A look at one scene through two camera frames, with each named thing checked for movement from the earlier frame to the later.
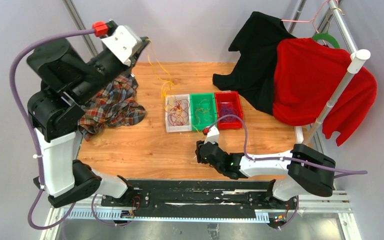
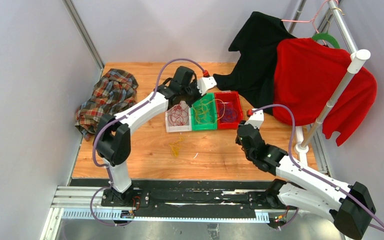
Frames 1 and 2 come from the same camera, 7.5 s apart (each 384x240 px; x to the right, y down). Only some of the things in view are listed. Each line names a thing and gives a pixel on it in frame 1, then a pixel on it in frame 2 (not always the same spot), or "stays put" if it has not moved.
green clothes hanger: (324, 36) stays put
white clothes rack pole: (359, 60) stays put
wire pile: (177, 109) → (175, 146)
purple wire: (228, 114) stays put
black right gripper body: (201, 145) → (242, 123)
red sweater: (308, 76) stays put
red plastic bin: (229, 103) stays put
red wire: (177, 115) stays put
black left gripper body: (133, 61) → (191, 94)
